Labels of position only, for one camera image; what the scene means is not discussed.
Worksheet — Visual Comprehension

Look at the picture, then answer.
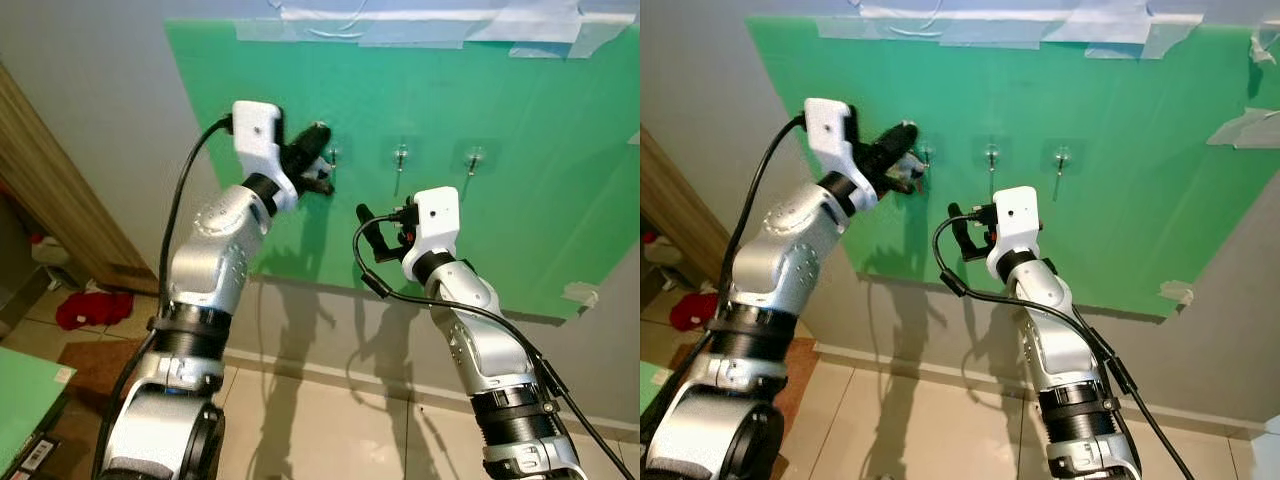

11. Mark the long clear tape strip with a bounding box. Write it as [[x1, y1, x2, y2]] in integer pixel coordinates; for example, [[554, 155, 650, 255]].
[[815, 0, 1206, 59], [235, 0, 641, 59]]

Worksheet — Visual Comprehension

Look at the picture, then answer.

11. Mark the white plastic jug red cap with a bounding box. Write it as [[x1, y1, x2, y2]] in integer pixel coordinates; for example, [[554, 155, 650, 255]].
[[644, 232, 683, 267], [30, 232, 71, 267]]

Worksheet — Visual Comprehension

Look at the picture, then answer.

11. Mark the red cloth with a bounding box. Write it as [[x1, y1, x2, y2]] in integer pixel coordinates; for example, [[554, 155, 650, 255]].
[[669, 292, 720, 332], [55, 290, 134, 332]]

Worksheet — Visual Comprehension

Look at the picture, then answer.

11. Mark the wide clear tape piece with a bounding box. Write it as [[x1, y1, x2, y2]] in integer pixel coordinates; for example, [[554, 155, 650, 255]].
[[1205, 107, 1280, 151]]

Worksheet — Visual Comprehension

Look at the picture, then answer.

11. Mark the green table mat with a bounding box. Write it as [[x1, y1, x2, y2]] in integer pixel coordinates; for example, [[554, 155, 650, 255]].
[[0, 345, 73, 473], [640, 360, 674, 417]]

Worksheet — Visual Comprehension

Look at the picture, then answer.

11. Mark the crumpled clear tape piece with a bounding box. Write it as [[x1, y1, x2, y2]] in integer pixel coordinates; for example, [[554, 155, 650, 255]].
[[1250, 25, 1280, 67]]

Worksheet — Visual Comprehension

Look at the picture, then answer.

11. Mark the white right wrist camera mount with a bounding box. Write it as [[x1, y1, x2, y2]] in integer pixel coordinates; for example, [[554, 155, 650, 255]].
[[987, 186, 1042, 264], [402, 187, 462, 264]]

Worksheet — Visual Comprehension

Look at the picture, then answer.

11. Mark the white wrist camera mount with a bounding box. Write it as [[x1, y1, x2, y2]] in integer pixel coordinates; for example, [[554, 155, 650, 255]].
[[987, 186, 1042, 264], [803, 97, 880, 208], [231, 100, 300, 212], [402, 187, 462, 264]]

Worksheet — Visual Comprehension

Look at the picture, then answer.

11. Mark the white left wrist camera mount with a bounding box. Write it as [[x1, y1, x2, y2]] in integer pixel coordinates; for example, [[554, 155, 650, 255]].
[[803, 97, 880, 208], [231, 100, 300, 212]]

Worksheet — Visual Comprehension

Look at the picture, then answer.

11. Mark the green wall board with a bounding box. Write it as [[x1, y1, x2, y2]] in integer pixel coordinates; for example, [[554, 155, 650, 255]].
[[745, 15, 1280, 322], [165, 18, 641, 324]]

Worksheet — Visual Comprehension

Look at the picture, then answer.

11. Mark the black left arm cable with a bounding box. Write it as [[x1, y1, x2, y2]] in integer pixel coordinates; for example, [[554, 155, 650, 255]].
[[640, 113, 809, 471], [93, 113, 236, 480]]

